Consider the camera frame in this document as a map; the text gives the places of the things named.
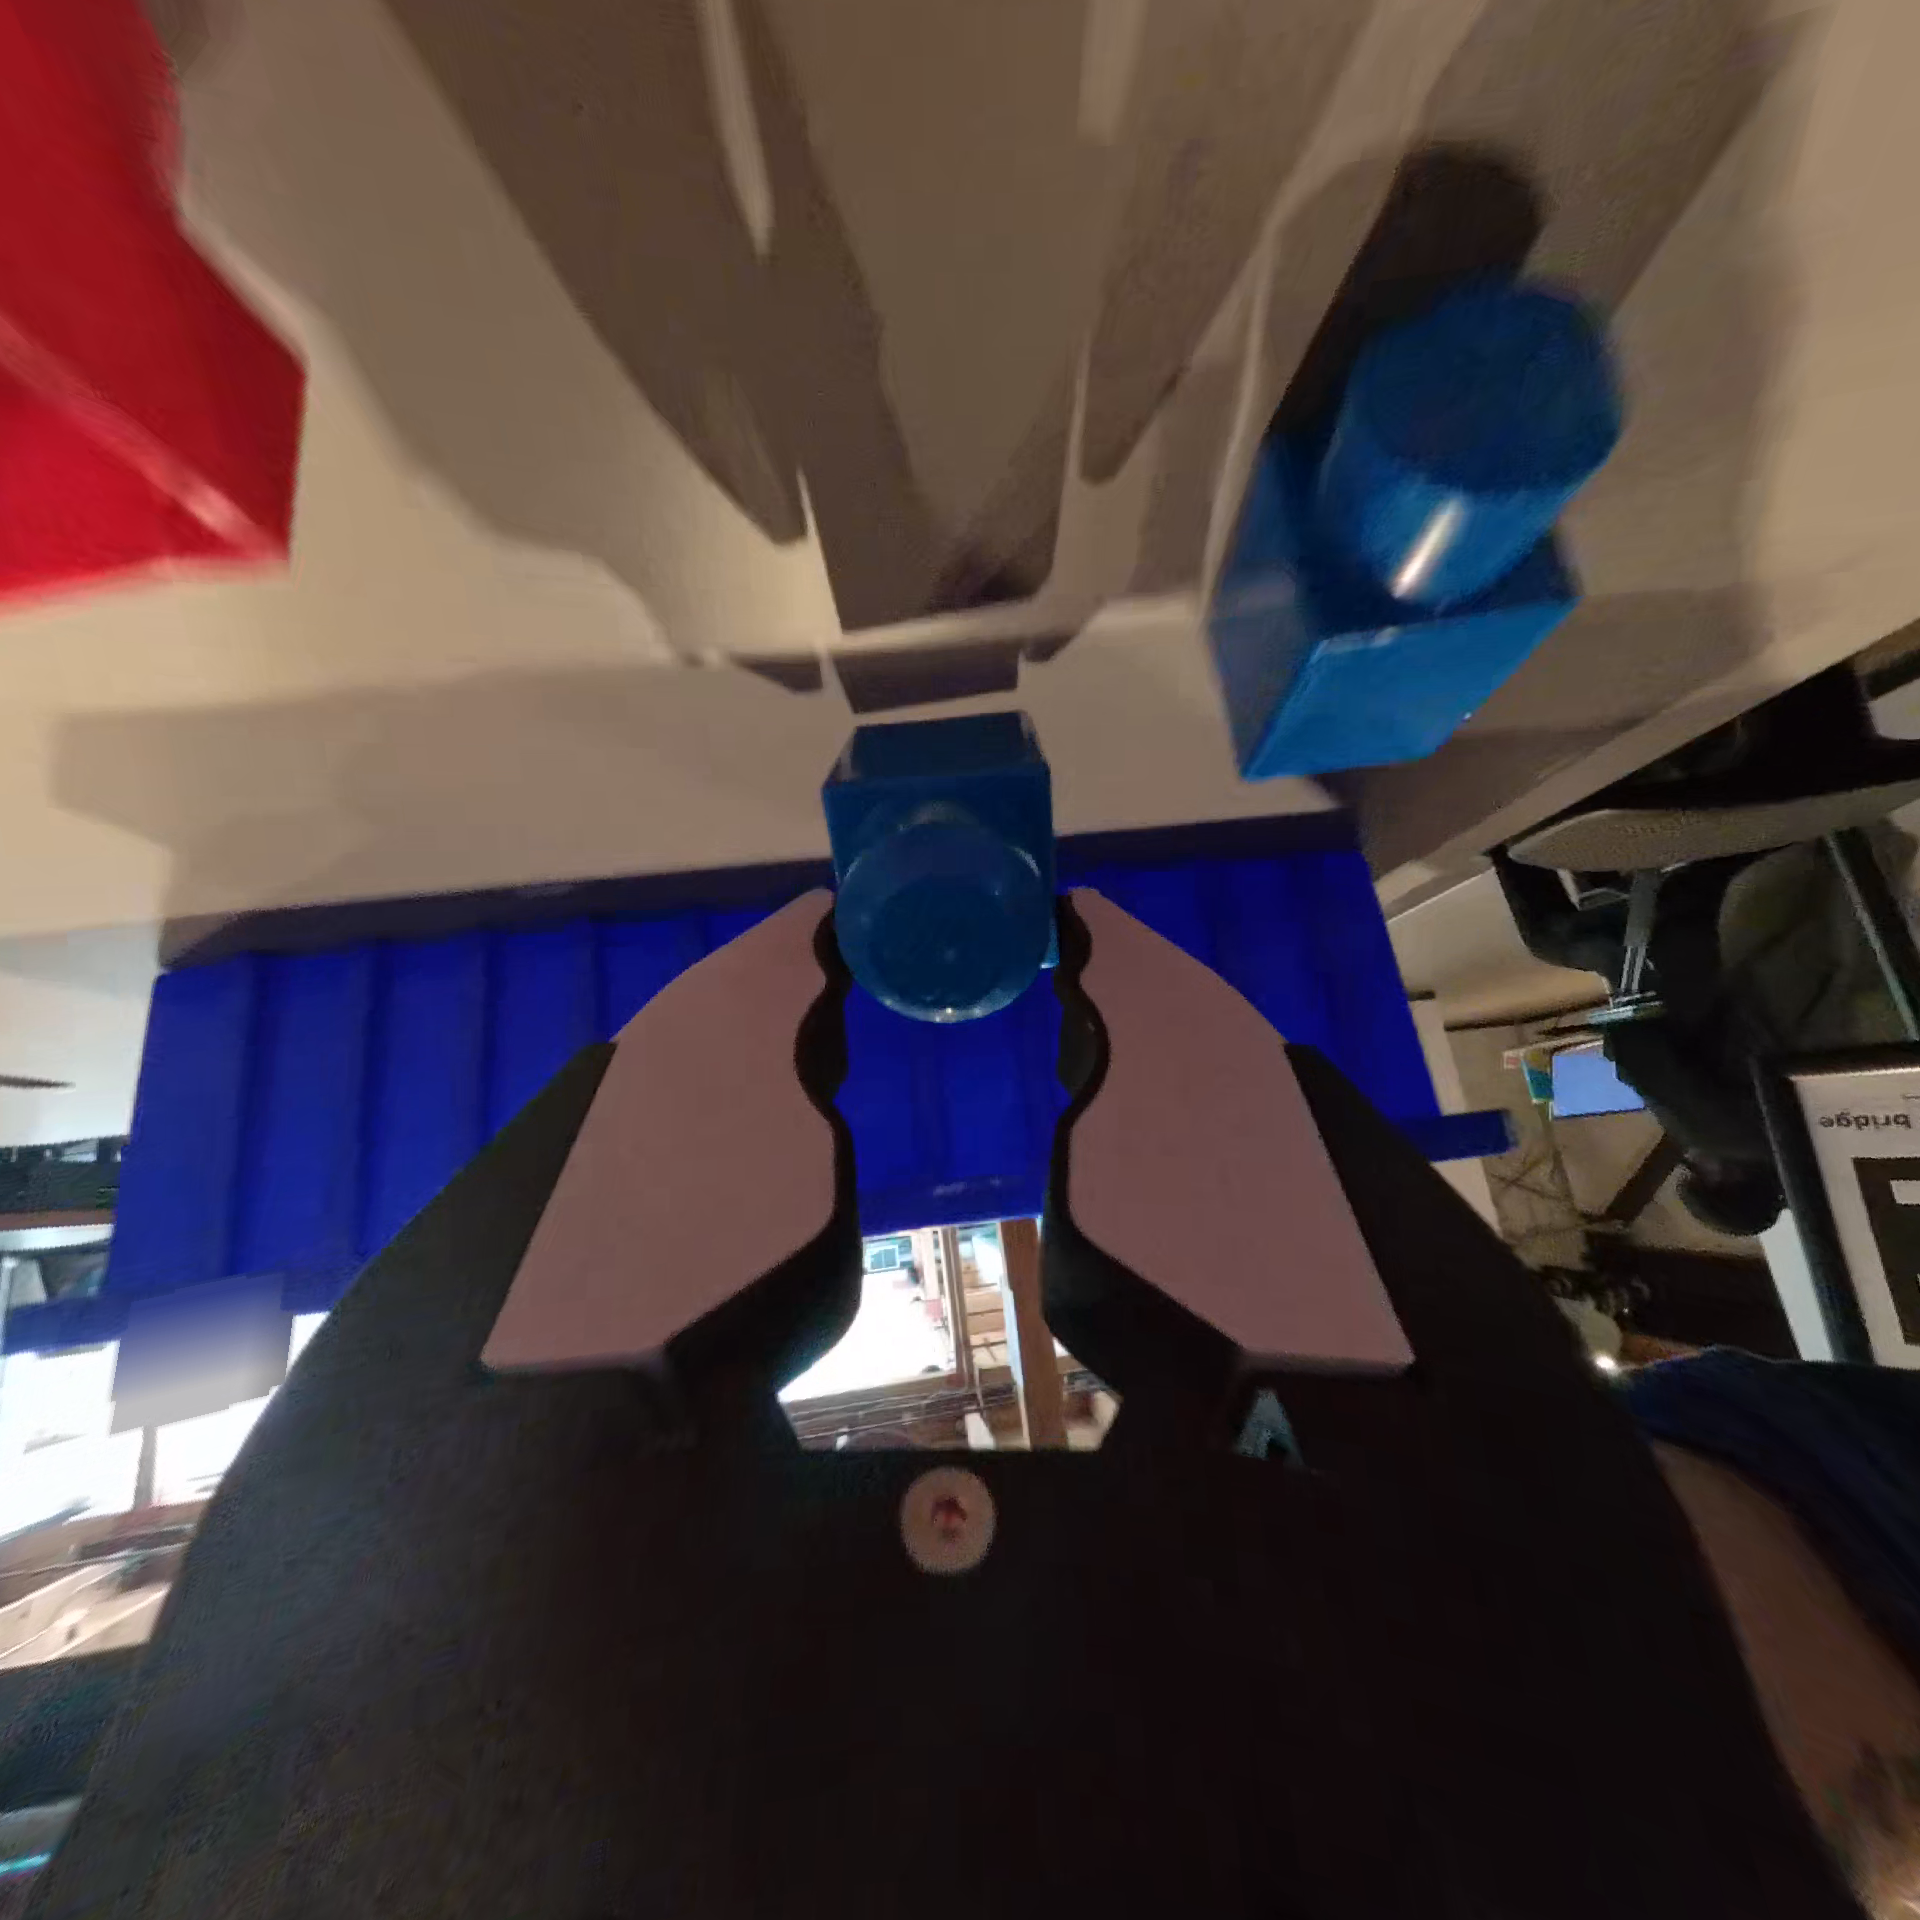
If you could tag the blue single-stud mega block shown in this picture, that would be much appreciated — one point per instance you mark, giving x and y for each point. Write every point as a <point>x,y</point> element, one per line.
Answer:
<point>1394,600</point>
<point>939,884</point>

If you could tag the small computer monitor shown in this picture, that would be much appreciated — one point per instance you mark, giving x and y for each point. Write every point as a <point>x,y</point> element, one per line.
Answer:
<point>1599,1083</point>

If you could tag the person's right forearm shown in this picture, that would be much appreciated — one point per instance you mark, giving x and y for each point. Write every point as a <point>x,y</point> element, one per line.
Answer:
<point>1800,1501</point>

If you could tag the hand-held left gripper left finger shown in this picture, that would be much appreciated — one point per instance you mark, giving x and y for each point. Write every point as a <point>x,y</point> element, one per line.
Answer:
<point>660,1184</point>

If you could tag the black office chair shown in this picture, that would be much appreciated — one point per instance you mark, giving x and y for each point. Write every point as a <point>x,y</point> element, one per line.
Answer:
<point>1725,930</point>

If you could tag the white printed tag card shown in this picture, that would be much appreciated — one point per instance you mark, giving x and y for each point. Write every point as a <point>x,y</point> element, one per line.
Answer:
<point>1869,1184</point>

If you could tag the red mega block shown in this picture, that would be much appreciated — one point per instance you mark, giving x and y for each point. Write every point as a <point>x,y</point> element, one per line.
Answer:
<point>105,375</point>

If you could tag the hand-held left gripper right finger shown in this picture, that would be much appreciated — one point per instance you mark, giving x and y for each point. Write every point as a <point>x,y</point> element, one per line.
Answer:
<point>1231,1184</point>

